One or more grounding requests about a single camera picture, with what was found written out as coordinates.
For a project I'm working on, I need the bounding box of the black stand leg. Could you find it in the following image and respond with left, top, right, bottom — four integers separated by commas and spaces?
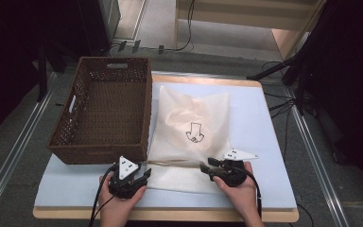
246, 53, 301, 81

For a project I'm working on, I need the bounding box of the brown wicker basket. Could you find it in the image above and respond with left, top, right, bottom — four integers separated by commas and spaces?
46, 56, 153, 166

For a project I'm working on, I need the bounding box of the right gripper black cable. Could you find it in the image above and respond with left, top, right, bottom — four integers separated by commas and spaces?
245, 169, 264, 219

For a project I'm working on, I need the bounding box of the white cloth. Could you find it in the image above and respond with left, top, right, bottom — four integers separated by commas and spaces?
145, 84, 233, 195

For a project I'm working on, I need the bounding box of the person's left hand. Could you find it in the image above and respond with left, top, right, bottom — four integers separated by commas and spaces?
98, 175, 147, 218

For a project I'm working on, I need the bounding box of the dark cabinet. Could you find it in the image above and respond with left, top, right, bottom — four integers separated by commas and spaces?
77, 0, 122, 56

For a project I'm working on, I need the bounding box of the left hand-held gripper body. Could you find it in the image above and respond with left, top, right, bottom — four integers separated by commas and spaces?
108, 155, 149, 200

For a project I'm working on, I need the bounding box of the black curtain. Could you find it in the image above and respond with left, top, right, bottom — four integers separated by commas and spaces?
296, 0, 363, 202
0, 0, 83, 146

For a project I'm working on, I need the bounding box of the light blue foam mat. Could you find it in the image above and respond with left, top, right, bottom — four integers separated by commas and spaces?
34, 82, 298, 211

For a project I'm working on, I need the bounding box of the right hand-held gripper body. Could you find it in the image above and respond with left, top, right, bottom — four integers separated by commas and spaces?
216, 148, 259, 187

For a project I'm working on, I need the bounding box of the cream cloth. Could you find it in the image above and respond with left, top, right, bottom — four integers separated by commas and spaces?
164, 96, 223, 152

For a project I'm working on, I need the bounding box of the thin black hanging cable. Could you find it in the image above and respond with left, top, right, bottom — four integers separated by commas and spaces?
164, 0, 197, 53

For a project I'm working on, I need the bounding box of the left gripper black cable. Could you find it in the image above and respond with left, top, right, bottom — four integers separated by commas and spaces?
88, 165, 118, 227

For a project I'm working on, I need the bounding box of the black floor cable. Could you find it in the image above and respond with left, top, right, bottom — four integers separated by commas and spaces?
262, 61, 298, 121

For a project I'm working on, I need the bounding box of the metal floor rail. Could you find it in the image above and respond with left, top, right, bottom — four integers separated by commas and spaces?
0, 72, 58, 218
285, 88, 351, 227

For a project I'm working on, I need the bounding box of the wooden table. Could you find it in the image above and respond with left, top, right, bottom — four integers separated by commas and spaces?
32, 73, 300, 223

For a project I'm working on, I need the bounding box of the light wooden shelf unit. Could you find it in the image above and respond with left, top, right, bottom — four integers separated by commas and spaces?
173, 0, 327, 61

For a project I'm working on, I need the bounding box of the person's right hand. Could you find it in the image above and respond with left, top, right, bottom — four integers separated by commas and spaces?
212, 162, 257, 211

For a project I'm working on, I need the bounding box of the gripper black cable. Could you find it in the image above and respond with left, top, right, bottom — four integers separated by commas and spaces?
245, 169, 264, 219
88, 165, 118, 227

